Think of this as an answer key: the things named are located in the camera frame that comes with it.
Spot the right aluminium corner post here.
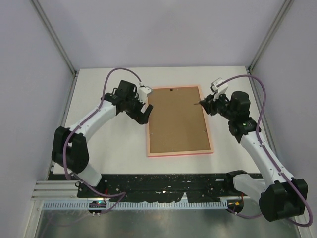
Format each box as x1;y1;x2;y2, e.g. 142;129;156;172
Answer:
247;0;294;73

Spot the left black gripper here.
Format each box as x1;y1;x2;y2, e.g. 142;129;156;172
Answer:
125;92;153;124

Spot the left aluminium corner post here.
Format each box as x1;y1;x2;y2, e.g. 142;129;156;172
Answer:
30;0;77;76

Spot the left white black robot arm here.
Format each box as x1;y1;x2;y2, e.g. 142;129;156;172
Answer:
52;80;153;197

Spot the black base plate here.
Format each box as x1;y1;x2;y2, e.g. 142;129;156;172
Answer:
48;173;255;203

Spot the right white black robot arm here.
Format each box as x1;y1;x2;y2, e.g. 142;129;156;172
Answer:
199;91;308;222

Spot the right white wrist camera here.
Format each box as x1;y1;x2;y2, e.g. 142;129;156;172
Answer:
210;78;228;101

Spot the aluminium front rail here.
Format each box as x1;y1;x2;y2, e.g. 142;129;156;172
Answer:
31;178;303;200

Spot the aluminium corner post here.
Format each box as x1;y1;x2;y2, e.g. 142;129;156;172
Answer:
247;0;294;73
30;0;77;76

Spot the white slotted cable duct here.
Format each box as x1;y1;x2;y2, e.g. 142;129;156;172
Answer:
42;199;228;210

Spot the brown frame backing board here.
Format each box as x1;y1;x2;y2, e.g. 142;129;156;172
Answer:
148;86;211;153

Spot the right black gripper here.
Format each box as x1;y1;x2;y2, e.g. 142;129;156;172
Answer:
200;90;236;120

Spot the pink wooden photo frame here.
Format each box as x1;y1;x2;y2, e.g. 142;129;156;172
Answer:
146;85;215;158

